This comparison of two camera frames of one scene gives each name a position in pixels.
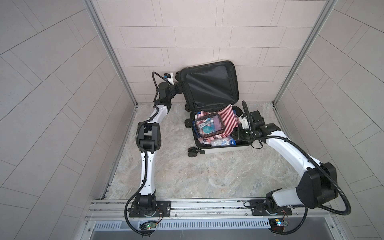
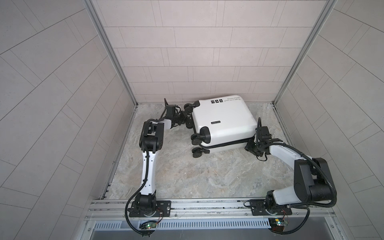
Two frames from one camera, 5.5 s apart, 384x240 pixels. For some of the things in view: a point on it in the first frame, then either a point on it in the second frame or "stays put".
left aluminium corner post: x=98 y=24 stays put
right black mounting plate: x=258 y=208 stays put
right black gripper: x=250 y=140 -> x=248 y=147
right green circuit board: x=277 y=224 stays put
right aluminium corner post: x=327 y=9 stays put
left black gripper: x=175 y=87 -> x=183 y=117
